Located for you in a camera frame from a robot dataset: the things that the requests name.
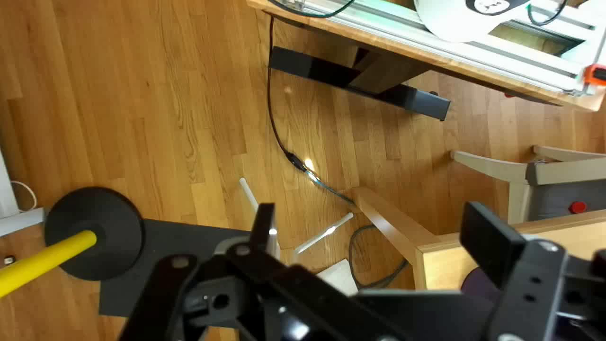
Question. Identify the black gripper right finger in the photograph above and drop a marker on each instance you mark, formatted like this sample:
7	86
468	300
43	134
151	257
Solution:
530	278

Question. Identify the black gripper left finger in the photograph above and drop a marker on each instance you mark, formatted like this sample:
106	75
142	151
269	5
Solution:
208	285

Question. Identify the small red knob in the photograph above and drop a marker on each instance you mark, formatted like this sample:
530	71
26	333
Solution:
577	208

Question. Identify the light wooden table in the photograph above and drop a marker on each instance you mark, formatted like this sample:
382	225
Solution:
441	259

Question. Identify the white wooden chair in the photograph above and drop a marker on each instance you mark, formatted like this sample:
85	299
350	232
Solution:
504	170

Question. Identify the yellow stanchion pole black base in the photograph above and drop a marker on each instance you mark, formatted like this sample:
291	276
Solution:
43	263

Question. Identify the small orange device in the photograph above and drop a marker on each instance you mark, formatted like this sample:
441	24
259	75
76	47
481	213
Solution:
594	77

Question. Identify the white furniture piece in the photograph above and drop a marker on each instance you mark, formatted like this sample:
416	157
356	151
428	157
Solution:
6	191

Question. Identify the black desk foot bar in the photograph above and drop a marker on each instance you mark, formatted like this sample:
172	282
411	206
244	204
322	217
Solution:
314	67

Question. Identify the white round disk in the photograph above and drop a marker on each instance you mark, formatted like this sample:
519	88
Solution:
454	20

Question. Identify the wooden desk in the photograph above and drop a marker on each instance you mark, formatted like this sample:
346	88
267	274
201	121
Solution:
379	45

